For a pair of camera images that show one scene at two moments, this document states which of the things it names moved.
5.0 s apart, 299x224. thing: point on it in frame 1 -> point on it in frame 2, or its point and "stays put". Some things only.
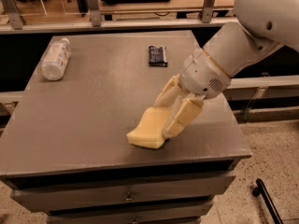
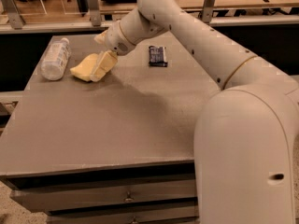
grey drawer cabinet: x=64 y=150 stays put
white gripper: x=203 y=74 -> x=114 y=41
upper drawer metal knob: x=129 y=199 stays put
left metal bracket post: x=11 y=8 stays put
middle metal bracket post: x=93 y=5 stays put
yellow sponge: x=149 y=133 -> x=84 y=69
